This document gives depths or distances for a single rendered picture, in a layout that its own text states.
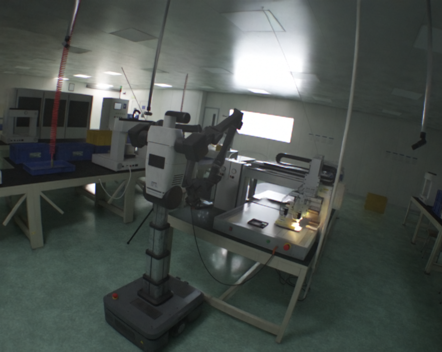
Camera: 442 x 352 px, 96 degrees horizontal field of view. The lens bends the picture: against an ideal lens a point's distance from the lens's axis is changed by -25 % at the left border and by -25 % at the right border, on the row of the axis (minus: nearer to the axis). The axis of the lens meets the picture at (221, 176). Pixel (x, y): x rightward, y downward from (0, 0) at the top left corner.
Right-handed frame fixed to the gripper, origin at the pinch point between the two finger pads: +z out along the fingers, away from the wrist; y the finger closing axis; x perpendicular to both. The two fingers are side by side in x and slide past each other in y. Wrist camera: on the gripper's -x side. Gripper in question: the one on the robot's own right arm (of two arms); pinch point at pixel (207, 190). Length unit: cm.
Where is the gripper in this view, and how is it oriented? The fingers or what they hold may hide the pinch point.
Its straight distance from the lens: 208.7
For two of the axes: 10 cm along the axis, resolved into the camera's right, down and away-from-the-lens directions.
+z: -3.0, 9.5, -0.2
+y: -8.0, -2.4, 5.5
